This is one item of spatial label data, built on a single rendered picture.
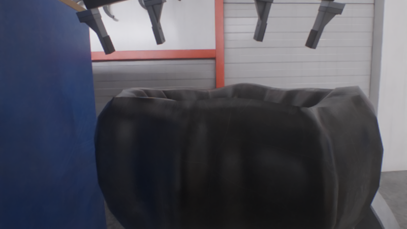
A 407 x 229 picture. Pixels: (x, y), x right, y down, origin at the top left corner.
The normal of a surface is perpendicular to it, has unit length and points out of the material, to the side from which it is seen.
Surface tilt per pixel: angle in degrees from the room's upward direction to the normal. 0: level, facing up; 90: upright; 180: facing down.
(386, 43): 90
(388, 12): 90
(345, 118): 54
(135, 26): 90
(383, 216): 60
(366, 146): 77
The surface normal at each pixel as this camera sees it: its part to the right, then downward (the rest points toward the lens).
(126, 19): 0.04, 0.11
